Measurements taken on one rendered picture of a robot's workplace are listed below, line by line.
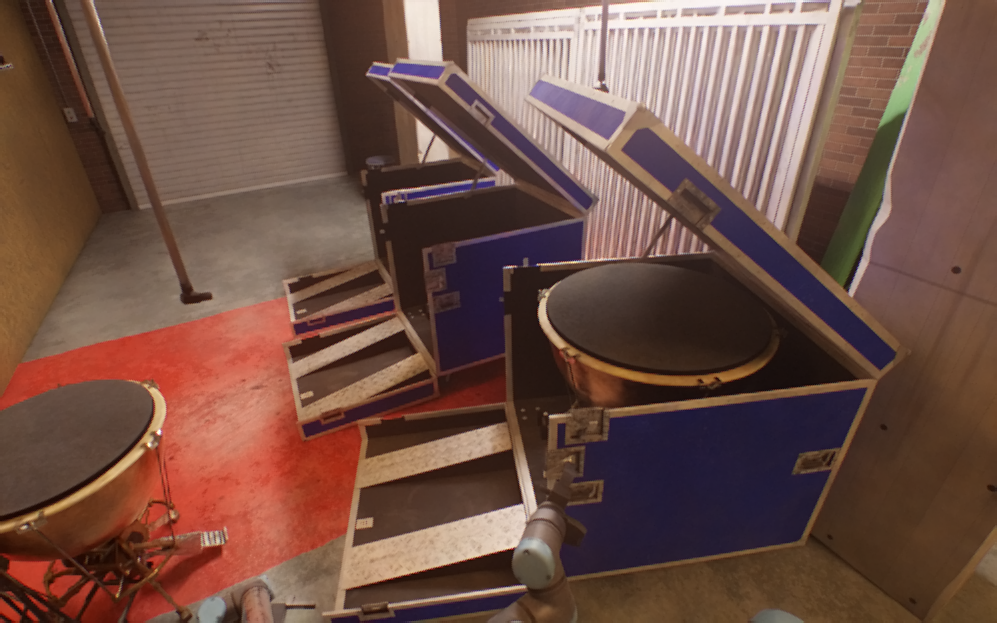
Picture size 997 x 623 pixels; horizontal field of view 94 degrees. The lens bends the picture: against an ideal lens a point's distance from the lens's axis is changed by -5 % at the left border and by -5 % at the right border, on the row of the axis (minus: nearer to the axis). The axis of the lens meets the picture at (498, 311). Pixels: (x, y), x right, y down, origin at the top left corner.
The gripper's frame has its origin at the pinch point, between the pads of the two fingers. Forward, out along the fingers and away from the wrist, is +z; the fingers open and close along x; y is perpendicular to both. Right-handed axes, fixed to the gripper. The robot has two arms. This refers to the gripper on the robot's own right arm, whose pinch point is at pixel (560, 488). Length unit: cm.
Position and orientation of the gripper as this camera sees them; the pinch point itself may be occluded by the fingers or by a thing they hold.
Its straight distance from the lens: 142.0
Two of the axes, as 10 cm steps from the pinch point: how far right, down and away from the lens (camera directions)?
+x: -3.4, 9.0, 2.7
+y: -8.9, -4.0, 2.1
